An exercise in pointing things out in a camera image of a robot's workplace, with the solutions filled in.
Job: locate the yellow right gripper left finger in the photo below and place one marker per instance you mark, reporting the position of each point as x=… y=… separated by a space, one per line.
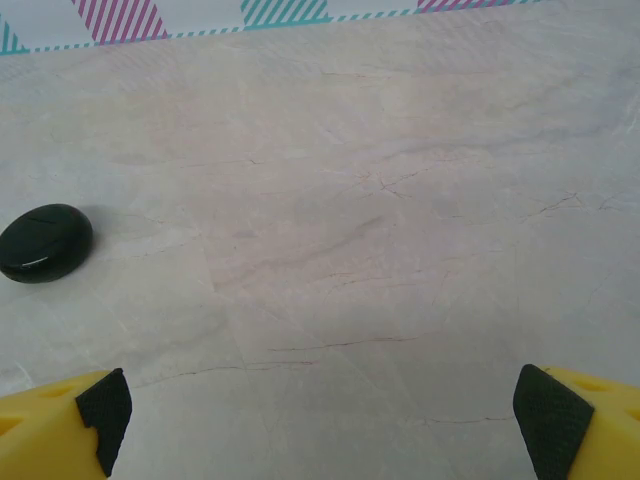
x=40 y=435

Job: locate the black earbud charging case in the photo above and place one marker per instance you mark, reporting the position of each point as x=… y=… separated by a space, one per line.
x=45 y=245

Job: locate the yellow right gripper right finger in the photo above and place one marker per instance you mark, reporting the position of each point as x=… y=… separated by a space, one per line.
x=615 y=440

